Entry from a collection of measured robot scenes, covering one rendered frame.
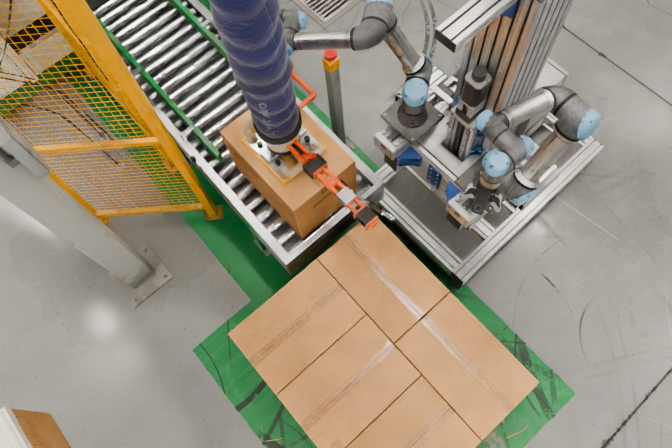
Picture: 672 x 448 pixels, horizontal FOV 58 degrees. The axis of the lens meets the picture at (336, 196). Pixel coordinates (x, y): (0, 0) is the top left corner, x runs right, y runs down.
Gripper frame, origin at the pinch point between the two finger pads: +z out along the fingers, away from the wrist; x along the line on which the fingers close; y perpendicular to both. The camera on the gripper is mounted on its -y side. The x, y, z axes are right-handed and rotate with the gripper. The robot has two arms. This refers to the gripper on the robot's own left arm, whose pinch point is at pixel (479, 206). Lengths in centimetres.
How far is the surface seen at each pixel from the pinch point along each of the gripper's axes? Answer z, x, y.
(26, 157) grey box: -21, 163, -56
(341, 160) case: 48, 69, 18
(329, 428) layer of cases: 88, 27, -96
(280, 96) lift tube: -8, 90, 11
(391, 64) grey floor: 143, 91, 144
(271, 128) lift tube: 13, 96, 6
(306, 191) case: 48, 78, -3
